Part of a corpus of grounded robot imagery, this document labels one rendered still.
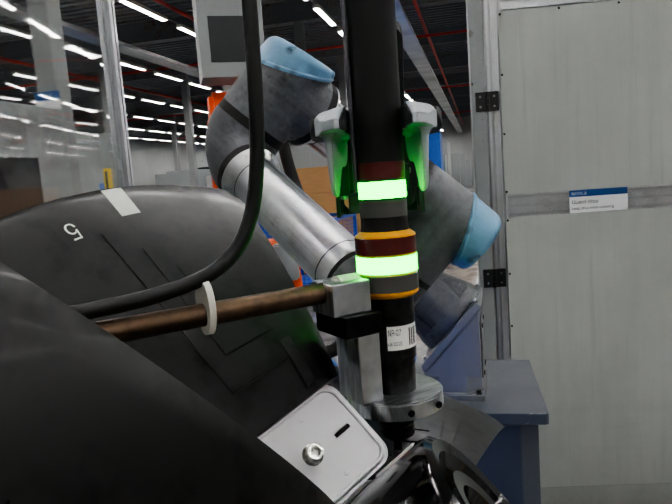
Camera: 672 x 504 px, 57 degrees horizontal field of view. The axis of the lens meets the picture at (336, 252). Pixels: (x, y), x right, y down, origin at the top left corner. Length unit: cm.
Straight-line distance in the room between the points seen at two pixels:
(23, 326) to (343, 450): 27
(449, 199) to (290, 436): 35
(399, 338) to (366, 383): 4
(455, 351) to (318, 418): 77
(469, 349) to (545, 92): 133
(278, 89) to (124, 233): 50
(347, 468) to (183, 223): 22
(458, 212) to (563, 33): 173
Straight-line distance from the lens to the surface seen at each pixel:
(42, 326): 19
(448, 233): 67
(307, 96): 94
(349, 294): 41
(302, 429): 41
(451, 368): 118
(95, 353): 20
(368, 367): 42
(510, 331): 235
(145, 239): 47
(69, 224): 48
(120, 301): 36
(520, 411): 115
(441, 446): 40
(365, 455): 41
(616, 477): 265
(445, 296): 117
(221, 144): 93
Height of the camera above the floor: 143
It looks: 7 degrees down
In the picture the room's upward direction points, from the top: 4 degrees counter-clockwise
